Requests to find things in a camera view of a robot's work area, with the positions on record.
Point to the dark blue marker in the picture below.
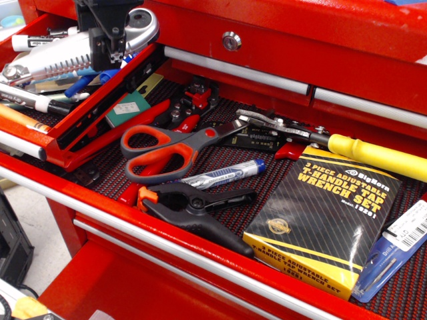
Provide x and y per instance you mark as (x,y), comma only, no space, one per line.
(104,76)

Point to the black Expo marker rear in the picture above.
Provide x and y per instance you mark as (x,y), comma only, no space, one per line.
(62,32)

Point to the blue BIC marker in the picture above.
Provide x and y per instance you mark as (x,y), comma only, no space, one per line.
(225,175)

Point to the black spring clamp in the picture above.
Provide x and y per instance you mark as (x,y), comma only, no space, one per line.
(189,208)

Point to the green card package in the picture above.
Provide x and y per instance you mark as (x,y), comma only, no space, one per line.
(130,106)

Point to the black yellow wrench set box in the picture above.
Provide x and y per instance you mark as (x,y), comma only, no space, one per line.
(322,220)

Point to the silver chest lock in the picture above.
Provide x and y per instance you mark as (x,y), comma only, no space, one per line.
(231,41)

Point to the black Expo marker front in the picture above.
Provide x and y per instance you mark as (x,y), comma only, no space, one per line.
(23,43)

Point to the small red upper drawer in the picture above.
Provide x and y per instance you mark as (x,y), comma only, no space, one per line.
(77,138)

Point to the orange marker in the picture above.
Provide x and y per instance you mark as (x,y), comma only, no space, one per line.
(28,122)

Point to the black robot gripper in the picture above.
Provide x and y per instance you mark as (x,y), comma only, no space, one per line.
(105,21)

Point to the black expo marker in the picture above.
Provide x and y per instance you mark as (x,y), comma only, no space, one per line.
(23,43)
(62,32)

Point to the large red open drawer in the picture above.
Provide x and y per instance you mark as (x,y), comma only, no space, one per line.
(275,293)

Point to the yellow handled tool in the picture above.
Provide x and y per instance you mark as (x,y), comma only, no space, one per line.
(378,156)

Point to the red tool chest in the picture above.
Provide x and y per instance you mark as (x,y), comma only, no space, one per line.
(365,49)

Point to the red handled wire stripper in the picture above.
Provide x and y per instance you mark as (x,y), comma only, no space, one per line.
(188,105)

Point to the blue drill bit package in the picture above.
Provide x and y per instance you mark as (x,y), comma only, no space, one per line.
(398,243)

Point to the black wire stripper gauge tool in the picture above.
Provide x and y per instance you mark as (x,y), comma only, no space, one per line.
(254,138)

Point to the black red drawer liner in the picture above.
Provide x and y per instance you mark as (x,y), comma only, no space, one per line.
(184,276)

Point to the black box on floor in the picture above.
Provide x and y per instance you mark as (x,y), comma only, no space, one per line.
(16,249)

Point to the orange grey scissors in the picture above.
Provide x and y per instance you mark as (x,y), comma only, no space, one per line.
(187,145)

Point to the white black dry erase marker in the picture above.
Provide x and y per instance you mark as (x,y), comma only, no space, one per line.
(34,101)

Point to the silver box cutter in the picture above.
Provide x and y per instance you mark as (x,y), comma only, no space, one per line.
(72,53)

